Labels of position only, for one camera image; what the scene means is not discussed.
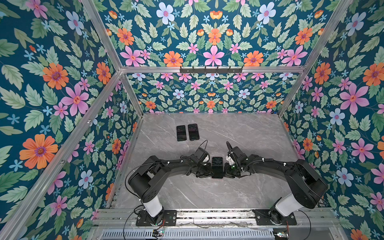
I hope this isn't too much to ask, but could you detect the blue edged smartphone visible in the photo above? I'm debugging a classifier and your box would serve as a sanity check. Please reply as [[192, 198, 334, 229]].
[[211, 157, 224, 179]]

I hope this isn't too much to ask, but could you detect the black smartphone face up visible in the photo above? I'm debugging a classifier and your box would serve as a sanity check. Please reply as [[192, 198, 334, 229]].
[[188, 124, 200, 141]]

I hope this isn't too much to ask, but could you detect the purple edged smartphone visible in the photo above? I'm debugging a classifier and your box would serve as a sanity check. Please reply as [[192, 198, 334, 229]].
[[176, 125, 187, 142]]

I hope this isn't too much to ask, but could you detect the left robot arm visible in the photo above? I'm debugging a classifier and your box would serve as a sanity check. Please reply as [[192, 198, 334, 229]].
[[128, 147, 211, 219]]

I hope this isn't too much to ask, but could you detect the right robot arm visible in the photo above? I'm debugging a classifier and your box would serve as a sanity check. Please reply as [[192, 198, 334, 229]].
[[224, 142, 328, 221]]

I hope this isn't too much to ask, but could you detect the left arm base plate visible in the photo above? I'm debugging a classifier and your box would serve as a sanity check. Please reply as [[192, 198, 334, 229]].
[[136, 210, 178, 227]]

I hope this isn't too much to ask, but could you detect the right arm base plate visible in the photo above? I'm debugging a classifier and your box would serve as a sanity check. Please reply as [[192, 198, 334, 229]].
[[252, 209, 297, 226]]

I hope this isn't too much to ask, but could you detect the white vented cable duct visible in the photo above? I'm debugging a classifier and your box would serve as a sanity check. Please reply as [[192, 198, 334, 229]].
[[101, 228, 275, 240]]

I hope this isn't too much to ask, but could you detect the metal hook rail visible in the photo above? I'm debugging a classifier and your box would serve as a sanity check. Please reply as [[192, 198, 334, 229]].
[[179, 66, 243, 75]]

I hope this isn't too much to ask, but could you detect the aluminium front rail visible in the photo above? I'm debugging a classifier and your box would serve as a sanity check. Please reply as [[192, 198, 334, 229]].
[[93, 208, 342, 228]]

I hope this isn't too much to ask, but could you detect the aluminium frame post right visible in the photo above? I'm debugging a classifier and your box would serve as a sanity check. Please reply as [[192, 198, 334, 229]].
[[278, 0, 353, 119]]

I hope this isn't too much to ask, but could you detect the aluminium frame post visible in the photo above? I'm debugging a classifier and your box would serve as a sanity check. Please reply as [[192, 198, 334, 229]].
[[278, 0, 353, 119], [1, 70, 122, 240]]

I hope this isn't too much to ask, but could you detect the aluminium frame post left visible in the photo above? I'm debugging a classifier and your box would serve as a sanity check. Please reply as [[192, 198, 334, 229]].
[[1, 70, 122, 240]]

